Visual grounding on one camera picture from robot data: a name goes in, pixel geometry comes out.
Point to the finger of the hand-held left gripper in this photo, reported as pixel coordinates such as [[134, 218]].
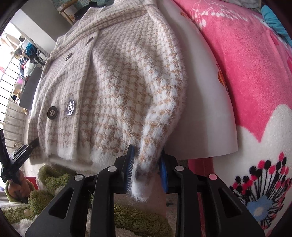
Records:
[[25, 152]]

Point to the teal blanket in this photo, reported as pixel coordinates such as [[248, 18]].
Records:
[[273, 20]]

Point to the beige white houndstooth coat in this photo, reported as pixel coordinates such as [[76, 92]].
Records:
[[114, 79]]

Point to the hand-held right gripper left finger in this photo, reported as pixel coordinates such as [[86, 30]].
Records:
[[130, 164]]

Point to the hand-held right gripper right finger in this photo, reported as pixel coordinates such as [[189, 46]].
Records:
[[163, 171]]

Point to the metal balcony railing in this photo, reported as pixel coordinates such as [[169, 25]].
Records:
[[9, 109]]

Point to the wooden chair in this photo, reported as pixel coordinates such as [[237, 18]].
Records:
[[65, 10]]

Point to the balloon print bed sheet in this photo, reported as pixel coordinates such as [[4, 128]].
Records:
[[205, 102]]

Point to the pink floral fleece blanket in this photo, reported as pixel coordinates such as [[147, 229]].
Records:
[[251, 68]]

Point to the person's left hand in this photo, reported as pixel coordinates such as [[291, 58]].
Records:
[[21, 189]]

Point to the dark board leaning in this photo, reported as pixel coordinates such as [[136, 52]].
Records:
[[30, 88]]

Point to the blue bag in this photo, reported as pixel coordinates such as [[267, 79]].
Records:
[[29, 47]]

